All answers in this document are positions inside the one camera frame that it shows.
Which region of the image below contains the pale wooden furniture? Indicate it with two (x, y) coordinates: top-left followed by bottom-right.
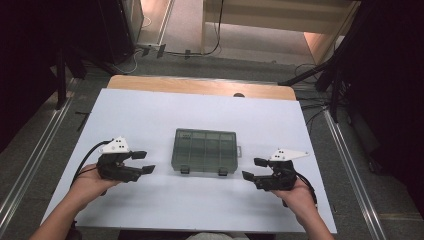
(200, 0), (362, 67)

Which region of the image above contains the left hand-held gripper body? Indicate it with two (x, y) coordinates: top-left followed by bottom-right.
(96, 136), (144, 183)

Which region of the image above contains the aluminium floor rail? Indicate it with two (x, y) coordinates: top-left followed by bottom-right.
(0, 77), (83, 231)
(322, 109), (389, 240)
(155, 0), (177, 47)

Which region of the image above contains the person's left hand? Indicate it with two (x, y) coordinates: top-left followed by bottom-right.
(69, 163), (122, 213)

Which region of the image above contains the right hand-held gripper black cable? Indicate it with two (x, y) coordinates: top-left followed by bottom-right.
(295, 172), (318, 204)

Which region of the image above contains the white board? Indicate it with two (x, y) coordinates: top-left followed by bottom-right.
(39, 87), (338, 234)

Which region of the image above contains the black cabinet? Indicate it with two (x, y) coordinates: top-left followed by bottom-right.
(96, 0), (145, 65)

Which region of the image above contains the wooden table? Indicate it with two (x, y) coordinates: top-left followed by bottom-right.
(106, 74), (298, 102)

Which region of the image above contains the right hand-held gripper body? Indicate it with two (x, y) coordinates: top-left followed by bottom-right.
(254, 148), (310, 192)

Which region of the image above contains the left hand-held gripper black cable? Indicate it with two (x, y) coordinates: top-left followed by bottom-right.
(71, 139), (113, 186)

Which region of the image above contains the dark curtain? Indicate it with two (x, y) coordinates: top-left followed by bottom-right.
(333, 0), (424, 218)
(0, 0), (101, 153)

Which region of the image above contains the grey clear compartment box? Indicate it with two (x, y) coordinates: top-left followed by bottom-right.
(170, 128), (243, 177)

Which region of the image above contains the long black cable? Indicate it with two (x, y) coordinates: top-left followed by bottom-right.
(165, 0), (225, 58)

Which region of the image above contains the person's grey clothing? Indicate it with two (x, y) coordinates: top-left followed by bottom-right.
(184, 232), (249, 240)

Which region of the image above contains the person's right hand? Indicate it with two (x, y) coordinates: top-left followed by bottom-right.
(271, 179), (318, 228)

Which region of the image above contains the white cable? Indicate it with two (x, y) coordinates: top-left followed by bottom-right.
(111, 48), (139, 75)

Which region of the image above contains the black metal stand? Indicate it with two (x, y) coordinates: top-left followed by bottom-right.
(278, 33), (354, 124)
(54, 46), (88, 111)

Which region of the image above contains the hand-held gripper black cable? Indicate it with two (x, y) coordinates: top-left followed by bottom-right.
(295, 172), (318, 204)
(71, 139), (113, 186)

